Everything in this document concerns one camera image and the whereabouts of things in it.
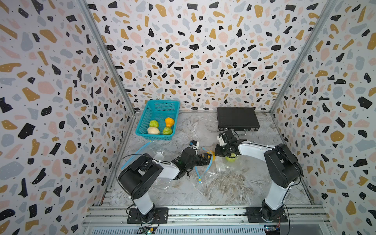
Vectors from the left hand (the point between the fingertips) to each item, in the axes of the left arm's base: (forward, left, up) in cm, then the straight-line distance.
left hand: (208, 155), depth 89 cm
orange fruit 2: (-1, -3, 0) cm, 3 cm away
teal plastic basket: (+45, +38, -5) cm, 59 cm away
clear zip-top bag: (+10, +38, -7) cm, 40 cm away
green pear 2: (+19, +27, 0) cm, 33 cm away
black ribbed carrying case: (+34, -30, -4) cm, 45 cm away
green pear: (+27, +38, -1) cm, 47 cm away
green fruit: (-3, -13, 0) cm, 14 cm away
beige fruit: (+21, +37, -1) cm, 43 cm away
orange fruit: (+29, +27, -2) cm, 39 cm away
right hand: (+5, -5, -5) cm, 8 cm away
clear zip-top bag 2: (-13, -9, -7) cm, 17 cm away
